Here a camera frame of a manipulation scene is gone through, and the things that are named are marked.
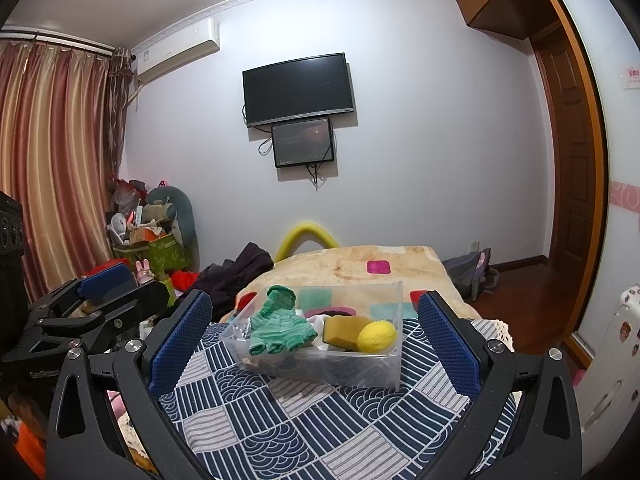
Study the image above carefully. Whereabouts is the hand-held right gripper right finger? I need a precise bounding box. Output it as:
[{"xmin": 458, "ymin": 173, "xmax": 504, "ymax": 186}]
[{"xmin": 416, "ymin": 290, "xmax": 583, "ymax": 480}]

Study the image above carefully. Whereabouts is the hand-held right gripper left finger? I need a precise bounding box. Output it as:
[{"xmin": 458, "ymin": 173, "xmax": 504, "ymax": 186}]
[{"xmin": 45, "ymin": 290, "xmax": 216, "ymax": 480}]

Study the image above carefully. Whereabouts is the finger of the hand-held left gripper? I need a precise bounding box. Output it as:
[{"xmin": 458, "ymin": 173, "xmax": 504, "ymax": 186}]
[
  {"xmin": 0, "ymin": 280, "xmax": 171, "ymax": 367},
  {"xmin": 27, "ymin": 263, "xmax": 138, "ymax": 318}
]

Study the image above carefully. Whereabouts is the yellow lemon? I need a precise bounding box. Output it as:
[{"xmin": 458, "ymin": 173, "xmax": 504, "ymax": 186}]
[{"xmin": 357, "ymin": 320, "xmax": 398, "ymax": 352}]

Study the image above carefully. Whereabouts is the green knitted garment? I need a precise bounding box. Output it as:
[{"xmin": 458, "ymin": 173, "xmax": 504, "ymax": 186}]
[{"xmin": 249, "ymin": 285, "xmax": 318, "ymax": 356}]

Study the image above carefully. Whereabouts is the clear plastic storage box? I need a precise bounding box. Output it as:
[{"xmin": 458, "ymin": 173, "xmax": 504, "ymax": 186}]
[{"xmin": 220, "ymin": 280, "xmax": 405, "ymax": 391}]

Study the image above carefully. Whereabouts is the brown sponge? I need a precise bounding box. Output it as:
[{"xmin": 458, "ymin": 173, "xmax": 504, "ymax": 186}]
[{"xmin": 322, "ymin": 315, "xmax": 376, "ymax": 352}]

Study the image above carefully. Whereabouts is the red box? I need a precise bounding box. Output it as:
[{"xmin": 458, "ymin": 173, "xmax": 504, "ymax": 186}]
[{"xmin": 82, "ymin": 258, "xmax": 132, "ymax": 278}]

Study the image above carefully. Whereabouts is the pink rabbit toy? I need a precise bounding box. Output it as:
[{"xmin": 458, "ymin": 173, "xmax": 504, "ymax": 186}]
[{"xmin": 135, "ymin": 259, "xmax": 157, "ymax": 287}]

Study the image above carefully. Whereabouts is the white handheld fan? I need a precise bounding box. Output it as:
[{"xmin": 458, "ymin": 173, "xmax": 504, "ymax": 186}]
[{"xmin": 107, "ymin": 212, "xmax": 129, "ymax": 241}]

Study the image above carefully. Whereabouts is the green cardboard box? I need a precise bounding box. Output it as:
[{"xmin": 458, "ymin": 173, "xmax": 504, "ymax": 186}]
[{"xmin": 112, "ymin": 232, "xmax": 193, "ymax": 273}]

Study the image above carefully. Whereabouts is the red cloth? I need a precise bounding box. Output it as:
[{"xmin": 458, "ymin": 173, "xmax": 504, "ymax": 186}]
[{"xmin": 170, "ymin": 270, "xmax": 202, "ymax": 292}]

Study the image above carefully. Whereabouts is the dark backpack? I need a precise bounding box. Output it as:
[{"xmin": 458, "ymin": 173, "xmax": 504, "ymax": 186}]
[{"xmin": 442, "ymin": 249, "xmax": 501, "ymax": 302}]

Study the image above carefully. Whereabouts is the red plastic bag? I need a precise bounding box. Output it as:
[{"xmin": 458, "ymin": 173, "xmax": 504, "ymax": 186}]
[{"xmin": 107, "ymin": 175, "xmax": 147, "ymax": 216}]

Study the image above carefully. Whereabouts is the black clothing pile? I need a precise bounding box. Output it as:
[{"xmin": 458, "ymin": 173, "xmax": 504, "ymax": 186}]
[{"xmin": 185, "ymin": 242, "xmax": 275, "ymax": 321}]

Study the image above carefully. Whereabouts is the grey curved pillow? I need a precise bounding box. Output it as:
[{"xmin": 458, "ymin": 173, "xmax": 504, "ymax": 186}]
[{"xmin": 145, "ymin": 186, "xmax": 197, "ymax": 256}]

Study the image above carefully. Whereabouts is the striped pink curtain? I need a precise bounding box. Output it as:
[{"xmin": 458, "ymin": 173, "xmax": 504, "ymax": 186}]
[{"xmin": 0, "ymin": 35, "xmax": 135, "ymax": 301}]

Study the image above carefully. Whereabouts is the beige printed blanket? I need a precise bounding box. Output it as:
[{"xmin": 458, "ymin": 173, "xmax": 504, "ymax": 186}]
[{"xmin": 232, "ymin": 245, "xmax": 481, "ymax": 326}]

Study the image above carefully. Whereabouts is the orange cloth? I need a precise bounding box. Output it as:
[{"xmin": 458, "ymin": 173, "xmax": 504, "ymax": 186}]
[{"xmin": 12, "ymin": 422, "xmax": 47, "ymax": 480}]

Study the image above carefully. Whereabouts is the blue white patterned cloth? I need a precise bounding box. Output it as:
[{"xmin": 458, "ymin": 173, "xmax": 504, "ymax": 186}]
[{"xmin": 157, "ymin": 317, "xmax": 521, "ymax": 480}]

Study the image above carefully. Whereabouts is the yellow foam tube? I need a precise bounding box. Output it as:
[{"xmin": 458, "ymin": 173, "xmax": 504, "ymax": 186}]
[{"xmin": 275, "ymin": 222, "xmax": 341, "ymax": 263}]

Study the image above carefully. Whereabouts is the brown wooden door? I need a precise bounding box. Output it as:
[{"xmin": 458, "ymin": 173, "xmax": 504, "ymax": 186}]
[{"xmin": 530, "ymin": 25, "xmax": 601, "ymax": 311}]

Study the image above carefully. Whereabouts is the white air conditioner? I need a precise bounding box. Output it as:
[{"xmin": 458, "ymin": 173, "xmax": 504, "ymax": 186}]
[{"xmin": 131, "ymin": 16, "xmax": 221, "ymax": 86}]

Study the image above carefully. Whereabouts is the white heart-print sliding door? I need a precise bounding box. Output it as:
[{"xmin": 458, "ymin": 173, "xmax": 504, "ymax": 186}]
[{"xmin": 542, "ymin": 0, "xmax": 640, "ymax": 341}]

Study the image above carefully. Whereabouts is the small black wall monitor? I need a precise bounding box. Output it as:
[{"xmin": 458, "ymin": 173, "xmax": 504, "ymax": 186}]
[{"xmin": 271, "ymin": 116, "xmax": 336, "ymax": 168}]

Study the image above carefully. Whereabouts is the black wall television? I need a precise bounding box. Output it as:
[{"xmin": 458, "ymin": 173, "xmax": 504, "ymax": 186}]
[{"xmin": 242, "ymin": 52, "xmax": 356, "ymax": 128}]

